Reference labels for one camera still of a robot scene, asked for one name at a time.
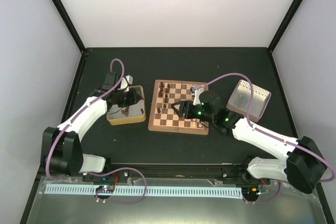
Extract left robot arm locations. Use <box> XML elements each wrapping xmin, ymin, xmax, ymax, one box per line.
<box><xmin>40</xmin><ymin>72</ymin><xmax>142</xmax><ymax>182</ymax></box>

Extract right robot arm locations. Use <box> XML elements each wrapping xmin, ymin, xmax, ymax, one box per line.
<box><xmin>171</xmin><ymin>90</ymin><xmax>327</xmax><ymax>194</ymax></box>

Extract dark chess piece in tin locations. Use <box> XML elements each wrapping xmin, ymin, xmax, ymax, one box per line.
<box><xmin>121</xmin><ymin>106</ymin><xmax>130</xmax><ymax>116</ymax></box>

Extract wooden chess board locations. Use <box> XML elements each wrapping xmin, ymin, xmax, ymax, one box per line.
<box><xmin>148</xmin><ymin>80</ymin><xmax>208</xmax><ymax>135</ymax></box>

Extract right controller board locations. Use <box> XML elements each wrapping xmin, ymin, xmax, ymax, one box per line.
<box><xmin>241</xmin><ymin>187</ymin><xmax>265</xmax><ymax>195</ymax></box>

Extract controller board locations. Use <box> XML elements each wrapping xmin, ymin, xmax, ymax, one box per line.
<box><xmin>241</xmin><ymin>187</ymin><xmax>265</xmax><ymax>195</ymax></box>
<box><xmin>96</xmin><ymin>185</ymin><xmax>114</xmax><ymax>194</ymax></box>

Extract left controller board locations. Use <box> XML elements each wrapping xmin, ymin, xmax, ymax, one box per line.
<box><xmin>96</xmin><ymin>185</ymin><xmax>114</xmax><ymax>194</ymax></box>

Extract yellow metal tin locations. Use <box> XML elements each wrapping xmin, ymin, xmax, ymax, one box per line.
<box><xmin>107</xmin><ymin>86</ymin><xmax>146</xmax><ymax>126</ymax></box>

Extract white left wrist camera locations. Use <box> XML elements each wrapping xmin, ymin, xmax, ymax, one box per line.
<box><xmin>118</xmin><ymin>75</ymin><xmax>133</xmax><ymax>92</ymax></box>

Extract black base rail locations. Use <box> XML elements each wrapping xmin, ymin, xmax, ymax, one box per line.
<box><xmin>50</xmin><ymin>163</ymin><xmax>302</xmax><ymax>185</ymax></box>

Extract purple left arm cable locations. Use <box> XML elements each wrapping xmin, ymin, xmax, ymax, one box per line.
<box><xmin>45</xmin><ymin>58</ymin><xmax>147</xmax><ymax>205</ymax></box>

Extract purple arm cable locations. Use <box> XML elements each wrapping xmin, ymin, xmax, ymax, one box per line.
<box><xmin>45</xmin><ymin>58</ymin><xmax>147</xmax><ymax>205</ymax></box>
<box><xmin>199</xmin><ymin>73</ymin><xmax>336</xmax><ymax>205</ymax></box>

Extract white slotted cable duct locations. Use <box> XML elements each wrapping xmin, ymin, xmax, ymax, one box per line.
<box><xmin>44</xmin><ymin>184</ymin><xmax>243</xmax><ymax>199</ymax></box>

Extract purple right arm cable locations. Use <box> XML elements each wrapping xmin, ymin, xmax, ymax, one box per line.
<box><xmin>199</xmin><ymin>73</ymin><xmax>336</xmax><ymax>205</ymax></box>

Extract black frame post left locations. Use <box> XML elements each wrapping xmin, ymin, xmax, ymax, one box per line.
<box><xmin>51</xmin><ymin>0</ymin><xmax>86</xmax><ymax>53</ymax></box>

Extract black frame post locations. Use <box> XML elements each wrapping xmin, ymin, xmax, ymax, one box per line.
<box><xmin>268</xmin><ymin>0</ymin><xmax>303</xmax><ymax>53</ymax></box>
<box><xmin>51</xmin><ymin>0</ymin><xmax>86</xmax><ymax>53</ymax></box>

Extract black frame post right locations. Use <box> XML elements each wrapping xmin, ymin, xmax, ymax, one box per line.
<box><xmin>268</xmin><ymin>0</ymin><xmax>303</xmax><ymax>53</ymax></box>

